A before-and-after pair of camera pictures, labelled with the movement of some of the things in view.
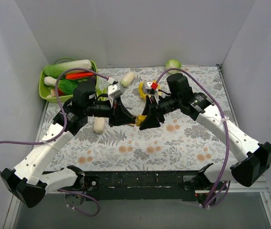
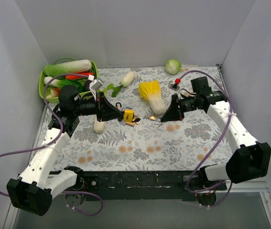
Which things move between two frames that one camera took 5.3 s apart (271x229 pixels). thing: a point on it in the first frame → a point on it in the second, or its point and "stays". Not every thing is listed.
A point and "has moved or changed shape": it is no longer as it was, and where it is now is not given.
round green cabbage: [173, 63] stays
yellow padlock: [141, 118] has moved or changed shape
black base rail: [156, 186] stays
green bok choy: [65, 87] stays
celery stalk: [99, 124] stays
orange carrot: [75, 75] stays
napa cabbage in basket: [55, 70] stays
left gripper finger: [123, 121] → [120, 117]
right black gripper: [158, 112] → [175, 108]
